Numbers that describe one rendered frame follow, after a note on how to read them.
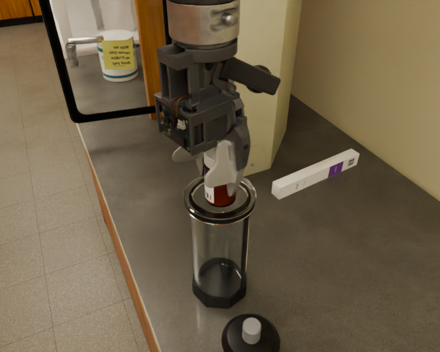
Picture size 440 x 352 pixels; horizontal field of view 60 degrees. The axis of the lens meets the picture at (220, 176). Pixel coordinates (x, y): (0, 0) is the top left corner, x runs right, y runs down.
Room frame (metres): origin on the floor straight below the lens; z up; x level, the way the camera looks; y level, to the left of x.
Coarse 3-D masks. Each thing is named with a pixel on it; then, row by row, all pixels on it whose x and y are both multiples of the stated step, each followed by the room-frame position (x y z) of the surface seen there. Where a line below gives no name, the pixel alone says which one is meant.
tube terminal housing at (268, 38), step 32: (256, 0) 0.76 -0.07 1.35; (288, 0) 0.80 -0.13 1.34; (256, 32) 0.76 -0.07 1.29; (288, 32) 0.84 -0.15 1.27; (256, 64) 0.76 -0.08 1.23; (288, 64) 0.89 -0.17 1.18; (256, 96) 0.77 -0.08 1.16; (288, 96) 0.95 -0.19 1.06; (256, 128) 0.77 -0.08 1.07; (256, 160) 0.77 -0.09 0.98
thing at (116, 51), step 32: (64, 0) 0.94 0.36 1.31; (96, 0) 0.96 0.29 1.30; (128, 0) 0.98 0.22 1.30; (160, 0) 1.00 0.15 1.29; (64, 32) 0.94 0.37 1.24; (96, 32) 0.96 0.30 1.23; (128, 32) 0.98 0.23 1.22; (160, 32) 1.00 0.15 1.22; (96, 64) 0.95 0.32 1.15; (128, 64) 0.98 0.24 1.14; (96, 96) 0.95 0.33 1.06; (128, 96) 0.97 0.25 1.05
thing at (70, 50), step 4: (68, 44) 0.94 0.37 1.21; (72, 44) 0.93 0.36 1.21; (68, 48) 0.92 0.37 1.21; (72, 48) 0.92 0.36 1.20; (68, 52) 0.92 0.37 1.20; (72, 52) 0.92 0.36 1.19; (68, 56) 0.92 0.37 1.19; (72, 56) 0.92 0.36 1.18; (76, 56) 0.93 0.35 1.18; (68, 60) 0.92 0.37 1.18; (72, 60) 0.92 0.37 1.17; (76, 60) 0.93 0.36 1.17; (72, 64) 0.92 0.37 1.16; (76, 64) 0.93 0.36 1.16
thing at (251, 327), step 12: (228, 324) 0.34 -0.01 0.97; (240, 324) 0.33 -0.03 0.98; (252, 324) 0.32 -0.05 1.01; (264, 324) 0.33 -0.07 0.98; (228, 336) 0.31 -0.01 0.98; (240, 336) 0.31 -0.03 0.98; (252, 336) 0.30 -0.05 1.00; (264, 336) 0.31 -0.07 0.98; (276, 336) 0.32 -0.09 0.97; (228, 348) 0.30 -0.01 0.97; (240, 348) 0.29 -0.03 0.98; (252, 348) 0.29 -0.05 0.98; (264, 348) 0.29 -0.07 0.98; (276, 348) 0.30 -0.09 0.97
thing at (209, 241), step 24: (192, 192) 0.43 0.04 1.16; (240, 192) 0.46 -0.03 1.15; (192, 216) 0.40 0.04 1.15; (216, 216) 0.38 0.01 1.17; (192, 240) 0.42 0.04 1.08; (216, 240) 0.39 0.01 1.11; (240, 240) 0.40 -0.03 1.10; (216, 264) 0.39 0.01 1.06; (240, 264) 0.40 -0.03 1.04; (216, 288) 0.39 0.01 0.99; (240, 288) 0.40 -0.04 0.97
